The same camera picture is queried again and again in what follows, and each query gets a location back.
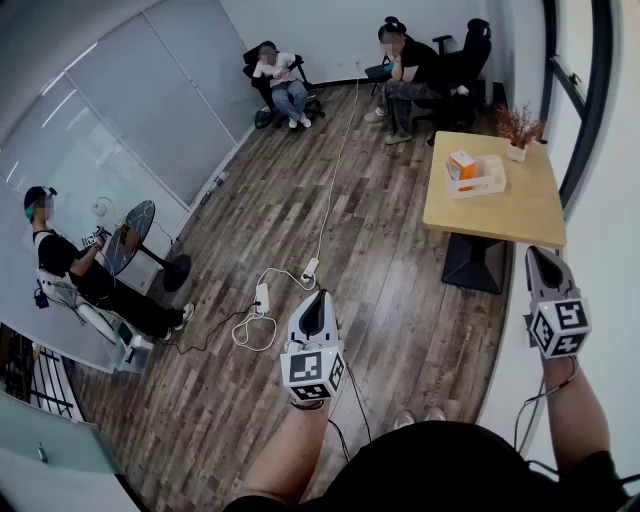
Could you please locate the long white cable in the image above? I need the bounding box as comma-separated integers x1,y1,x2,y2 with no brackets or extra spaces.
315,60,362,265

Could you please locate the person's right forearm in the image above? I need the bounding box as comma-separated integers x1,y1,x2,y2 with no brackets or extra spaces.
541,354,613,474

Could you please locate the beige desk organizer tray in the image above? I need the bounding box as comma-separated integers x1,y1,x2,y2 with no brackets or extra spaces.
444,153,508,201

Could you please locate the light wooden square table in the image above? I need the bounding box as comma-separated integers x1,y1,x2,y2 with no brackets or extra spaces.
422,130,569,295

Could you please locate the black window frame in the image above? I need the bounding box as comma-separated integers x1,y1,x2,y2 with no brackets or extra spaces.
541,0,615,210

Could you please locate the orange plant in white pot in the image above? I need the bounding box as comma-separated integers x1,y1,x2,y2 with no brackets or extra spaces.
494,102,548,164

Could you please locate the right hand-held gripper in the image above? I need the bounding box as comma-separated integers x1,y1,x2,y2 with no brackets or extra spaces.
523,245,593,361

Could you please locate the person's black shirt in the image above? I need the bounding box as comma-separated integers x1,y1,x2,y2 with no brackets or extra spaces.
224,420,640,512

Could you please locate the black floor cable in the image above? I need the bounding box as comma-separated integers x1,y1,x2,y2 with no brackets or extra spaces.
168,298,262,356

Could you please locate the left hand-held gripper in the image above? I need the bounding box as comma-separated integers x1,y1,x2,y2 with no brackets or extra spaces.
279,289,347,403

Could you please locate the person's left forearm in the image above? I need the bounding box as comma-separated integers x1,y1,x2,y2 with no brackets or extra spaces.
238,399,332,507

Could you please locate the dark round pedestal table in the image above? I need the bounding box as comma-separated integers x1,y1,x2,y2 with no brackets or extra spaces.
103,199,193,294

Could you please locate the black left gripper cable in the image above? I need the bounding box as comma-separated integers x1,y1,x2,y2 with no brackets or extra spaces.
326,363,374,463

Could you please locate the white chair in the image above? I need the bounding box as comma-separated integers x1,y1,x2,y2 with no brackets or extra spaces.
33,268,156,375

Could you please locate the white and orange box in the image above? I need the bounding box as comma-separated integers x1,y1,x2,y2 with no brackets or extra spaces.
447,150,478,193

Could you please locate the thin right gripper cable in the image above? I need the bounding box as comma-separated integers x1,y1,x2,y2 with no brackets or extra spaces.
513,356,582,457

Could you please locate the black metal railing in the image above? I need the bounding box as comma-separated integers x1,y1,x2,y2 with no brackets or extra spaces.
0,323,87,424

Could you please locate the black high-back office chair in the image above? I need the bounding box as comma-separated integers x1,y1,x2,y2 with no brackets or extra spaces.
410,17,494,137

